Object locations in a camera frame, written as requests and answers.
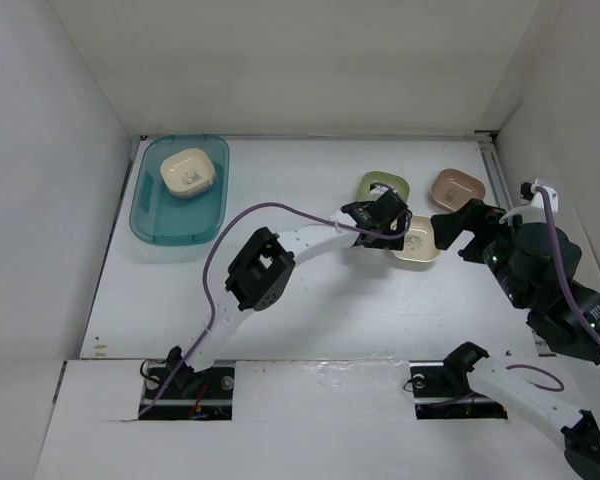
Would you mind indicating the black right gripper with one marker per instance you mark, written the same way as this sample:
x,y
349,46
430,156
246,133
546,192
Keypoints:
x,y
470,215

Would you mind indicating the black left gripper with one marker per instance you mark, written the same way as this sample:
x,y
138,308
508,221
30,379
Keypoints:
x,y
381,244

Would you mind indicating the green panda plate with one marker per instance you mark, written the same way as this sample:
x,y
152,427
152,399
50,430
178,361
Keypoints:
x,y
375,183

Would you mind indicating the beige panda plate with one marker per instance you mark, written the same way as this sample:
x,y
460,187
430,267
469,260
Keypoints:
x,y
419,252

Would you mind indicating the brown panda plate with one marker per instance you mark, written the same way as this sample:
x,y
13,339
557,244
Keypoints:
x,y
453,188

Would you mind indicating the cream panda plate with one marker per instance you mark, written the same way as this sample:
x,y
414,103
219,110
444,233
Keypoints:
x,y
188,173

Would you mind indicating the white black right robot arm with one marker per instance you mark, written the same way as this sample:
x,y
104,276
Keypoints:
x,y
534,264

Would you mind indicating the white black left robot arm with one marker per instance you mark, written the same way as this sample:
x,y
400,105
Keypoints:
x,y
260,271

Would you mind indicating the teal transparent plastic bin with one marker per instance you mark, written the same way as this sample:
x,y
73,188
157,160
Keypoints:
x,y
160,218

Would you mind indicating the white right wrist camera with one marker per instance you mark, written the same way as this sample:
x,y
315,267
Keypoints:
x,y
536,195

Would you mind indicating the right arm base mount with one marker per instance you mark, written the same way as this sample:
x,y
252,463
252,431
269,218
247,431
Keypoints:
x,y
441,390

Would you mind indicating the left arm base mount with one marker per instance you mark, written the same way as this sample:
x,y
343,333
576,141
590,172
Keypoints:
x,y
205,396

